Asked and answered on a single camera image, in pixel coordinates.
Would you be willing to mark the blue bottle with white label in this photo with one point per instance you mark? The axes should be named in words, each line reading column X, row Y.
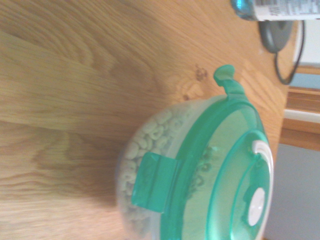
column 280, row 8

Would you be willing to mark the white box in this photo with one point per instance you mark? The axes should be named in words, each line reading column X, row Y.
column 311, row 40

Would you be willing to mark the green translucent container lid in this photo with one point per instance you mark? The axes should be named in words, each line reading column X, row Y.
column 200, row 155

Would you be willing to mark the wooden furniture frame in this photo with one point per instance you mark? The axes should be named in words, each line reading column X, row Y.
column 300, row 100

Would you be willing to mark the clear plastic food container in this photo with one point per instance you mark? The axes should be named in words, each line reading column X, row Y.
column 175, row 140

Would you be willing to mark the grey oval device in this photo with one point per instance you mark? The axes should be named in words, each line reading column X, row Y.
column 275, row 36

